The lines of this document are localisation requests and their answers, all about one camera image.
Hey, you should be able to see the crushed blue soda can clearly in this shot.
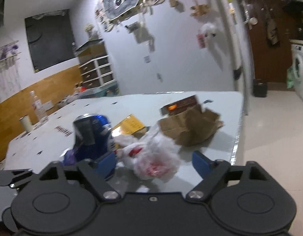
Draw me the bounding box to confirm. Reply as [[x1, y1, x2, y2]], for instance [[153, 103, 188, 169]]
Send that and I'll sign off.
[[62, 113, 116, 166]]

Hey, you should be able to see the brown cardboard box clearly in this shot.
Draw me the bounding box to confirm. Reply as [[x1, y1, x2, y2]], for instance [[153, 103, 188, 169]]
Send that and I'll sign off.
[[158, 104, 223, 147]]

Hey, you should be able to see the white red plastic bag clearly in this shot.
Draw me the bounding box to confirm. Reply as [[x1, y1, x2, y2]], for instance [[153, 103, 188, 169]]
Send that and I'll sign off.
[[114, 124, 181, 182]]

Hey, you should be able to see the yellow cigarette box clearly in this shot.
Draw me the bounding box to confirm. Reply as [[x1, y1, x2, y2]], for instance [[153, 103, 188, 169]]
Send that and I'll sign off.
[[112, 114, 148, 138]]

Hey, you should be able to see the dark red cigarette box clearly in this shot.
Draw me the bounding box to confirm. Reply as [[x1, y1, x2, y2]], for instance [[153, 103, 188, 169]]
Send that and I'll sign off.
[[160, 95, 198, 116]]

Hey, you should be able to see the white cup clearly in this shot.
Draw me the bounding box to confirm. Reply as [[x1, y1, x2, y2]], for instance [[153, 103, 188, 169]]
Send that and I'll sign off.
[[19, 115, 34, 133]]

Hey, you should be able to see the clear plastic water bottle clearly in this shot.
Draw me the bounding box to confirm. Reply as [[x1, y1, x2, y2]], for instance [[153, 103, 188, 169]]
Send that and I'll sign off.
[[30, 91, 48, 125]]

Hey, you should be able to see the black floor bin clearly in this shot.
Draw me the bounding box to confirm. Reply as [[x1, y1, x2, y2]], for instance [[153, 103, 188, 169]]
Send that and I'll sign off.
[[253, 79, 268, 98]]

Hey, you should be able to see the white drawer cabinet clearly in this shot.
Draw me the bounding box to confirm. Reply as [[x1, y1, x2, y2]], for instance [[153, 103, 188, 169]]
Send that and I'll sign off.
[[76, 39, 116, 89]]

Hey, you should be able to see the green plastic bag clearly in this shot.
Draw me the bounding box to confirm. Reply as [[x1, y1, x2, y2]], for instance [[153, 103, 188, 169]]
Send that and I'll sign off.
[[286, 67, 294, 89]]

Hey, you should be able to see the pink card magnet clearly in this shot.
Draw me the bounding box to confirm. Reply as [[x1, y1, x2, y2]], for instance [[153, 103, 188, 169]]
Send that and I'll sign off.
[[196, 34, 206, 49]]

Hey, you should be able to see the white plush toy magnet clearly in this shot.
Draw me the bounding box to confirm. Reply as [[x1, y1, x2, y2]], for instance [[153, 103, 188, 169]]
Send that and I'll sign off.
[[200, 22, 217, 38]]

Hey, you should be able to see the brown wooden door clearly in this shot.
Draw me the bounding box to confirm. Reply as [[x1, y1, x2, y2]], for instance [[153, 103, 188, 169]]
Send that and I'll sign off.
[[242, 0, 296, 83]]

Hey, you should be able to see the white washing machine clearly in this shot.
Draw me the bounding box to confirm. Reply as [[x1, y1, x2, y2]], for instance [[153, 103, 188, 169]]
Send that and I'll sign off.
[[290, 40, 303, 101]]

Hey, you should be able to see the black wall board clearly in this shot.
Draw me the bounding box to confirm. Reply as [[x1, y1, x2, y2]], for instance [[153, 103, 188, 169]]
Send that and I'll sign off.
[[25, 10, 75, 73]]

